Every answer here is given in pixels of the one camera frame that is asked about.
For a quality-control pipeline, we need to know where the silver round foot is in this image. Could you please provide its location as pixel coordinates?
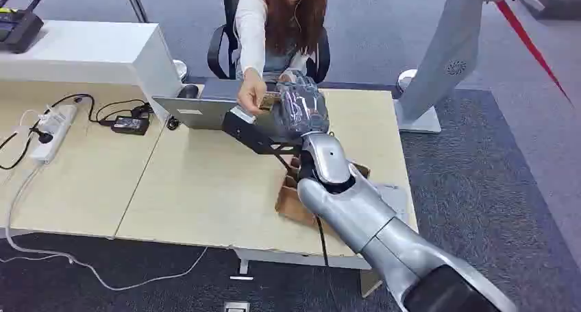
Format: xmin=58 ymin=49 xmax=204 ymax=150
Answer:
xmin=172 ymin=59 xmax=188 ymax=82
xmin=397 ymin=69 xmax=419 ymax=93

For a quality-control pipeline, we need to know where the grey power strip cable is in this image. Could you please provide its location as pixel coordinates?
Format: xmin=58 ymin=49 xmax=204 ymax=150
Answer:
xmin=0 ymin=162 xmax=210 ymax=293

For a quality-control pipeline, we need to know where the white power strip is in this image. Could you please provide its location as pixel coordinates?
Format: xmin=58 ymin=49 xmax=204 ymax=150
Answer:
xmin=29 ymin=104 xmax=79 ymax=164

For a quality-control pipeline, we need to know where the white kiosk stand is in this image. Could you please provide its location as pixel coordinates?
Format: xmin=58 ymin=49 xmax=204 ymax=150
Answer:
xmin=393 ymin=0 xmax=545 ymax=134

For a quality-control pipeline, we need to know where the printed card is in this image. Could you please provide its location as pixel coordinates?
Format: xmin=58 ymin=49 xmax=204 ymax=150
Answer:
xmin=258 ymin=91 xmax=282 ymax=111

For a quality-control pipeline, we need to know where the white desk leg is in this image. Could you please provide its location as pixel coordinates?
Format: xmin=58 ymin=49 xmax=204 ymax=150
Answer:
xmin=360 ymin=269 xmax=384 ymax=298
xmin=229 ymin=248 xmax=255 ymax=282

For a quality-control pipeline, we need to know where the person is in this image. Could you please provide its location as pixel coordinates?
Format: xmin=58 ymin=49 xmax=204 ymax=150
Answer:
xmin=234 ymin=0 xmax=329 ymax=117

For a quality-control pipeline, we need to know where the dark metal pole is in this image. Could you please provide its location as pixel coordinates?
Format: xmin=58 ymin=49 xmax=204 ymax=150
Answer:
xmin=121 ymin=0 xmax=150 ymax=24

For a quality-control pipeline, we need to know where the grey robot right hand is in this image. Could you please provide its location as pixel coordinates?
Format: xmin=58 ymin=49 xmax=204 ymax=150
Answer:
xmin=272 ymin=71 xmax=331 ymax=137

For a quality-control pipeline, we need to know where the grey laptop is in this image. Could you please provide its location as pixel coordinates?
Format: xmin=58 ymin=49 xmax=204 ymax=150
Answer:
xmin=151 ymin=78 xmax=255 ymax=132

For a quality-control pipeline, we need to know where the wooden compartment box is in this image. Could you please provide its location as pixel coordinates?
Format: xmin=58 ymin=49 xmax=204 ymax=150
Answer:
xmin=274 ymin=155 xmax=371 ymax=228

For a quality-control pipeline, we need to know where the black power adapter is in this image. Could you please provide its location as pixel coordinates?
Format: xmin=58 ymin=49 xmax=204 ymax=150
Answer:
xmin=110 ymin=115 xmax=151 ymax=136

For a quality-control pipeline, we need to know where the black adapter cable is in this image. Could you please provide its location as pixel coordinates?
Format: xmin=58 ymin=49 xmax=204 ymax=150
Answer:
xmin=49 ymin=93 xmax=156 ymax=125

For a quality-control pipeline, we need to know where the black office chair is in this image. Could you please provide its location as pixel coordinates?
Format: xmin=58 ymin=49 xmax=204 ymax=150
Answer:
xmin=206 ymin=0 xmax=332 ymax=84

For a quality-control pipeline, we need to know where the white charger plug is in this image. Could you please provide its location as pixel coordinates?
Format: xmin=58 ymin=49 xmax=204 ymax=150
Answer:
xmin=38 ymin=112 xmax=65 ymax=132

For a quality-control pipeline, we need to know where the black router with antennas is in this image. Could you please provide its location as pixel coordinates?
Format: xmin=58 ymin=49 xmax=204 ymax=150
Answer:
xmin=0 ymin=0 xmax=53 ymax=54

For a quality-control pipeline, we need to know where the person's right hand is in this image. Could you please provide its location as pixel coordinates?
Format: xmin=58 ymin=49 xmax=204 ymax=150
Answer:
xmin=236 ymin=69 xmax=268 ymax=117

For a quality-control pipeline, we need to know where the black cable with plug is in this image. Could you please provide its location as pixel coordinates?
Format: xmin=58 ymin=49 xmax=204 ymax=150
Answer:
xmin=0 ymin=127 xmax=54 ymax=171

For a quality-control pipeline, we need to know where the white cabinet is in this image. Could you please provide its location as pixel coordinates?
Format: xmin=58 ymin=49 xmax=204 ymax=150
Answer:
xmin=0 ymin=20 xmax=184 ymax=122

